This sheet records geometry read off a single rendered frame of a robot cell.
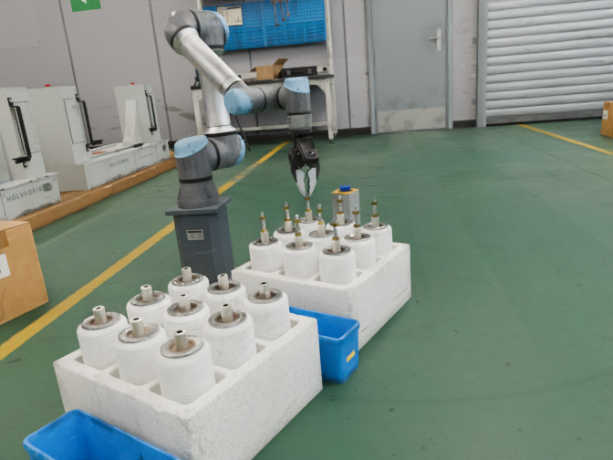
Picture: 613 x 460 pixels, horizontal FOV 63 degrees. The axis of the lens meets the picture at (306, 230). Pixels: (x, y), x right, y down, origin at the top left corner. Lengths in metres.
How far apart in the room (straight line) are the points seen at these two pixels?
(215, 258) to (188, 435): 0.98
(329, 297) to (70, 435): 0.64
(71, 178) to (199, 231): 2.28
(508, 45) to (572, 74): 0.82
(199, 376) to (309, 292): 0.49
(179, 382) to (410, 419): 0.48
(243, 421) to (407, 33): 5.89
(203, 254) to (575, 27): 5.73
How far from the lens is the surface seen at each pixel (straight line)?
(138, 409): 0.98
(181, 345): 0.92
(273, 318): 1.05
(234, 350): 0.98
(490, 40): 6.61
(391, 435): 1.08
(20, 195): 3.32
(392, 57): 6.52
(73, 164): 3.92
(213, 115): 1.84
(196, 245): 1.79
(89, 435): 1.10
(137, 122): 5.04
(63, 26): 7.69
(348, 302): 1.27
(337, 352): 1.18
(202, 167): 1.76
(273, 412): 1.06
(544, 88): 6.78
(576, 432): 1.15
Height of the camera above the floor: 0.68
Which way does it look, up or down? 16 degrees down
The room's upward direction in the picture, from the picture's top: 5 degrees counter-clockwise
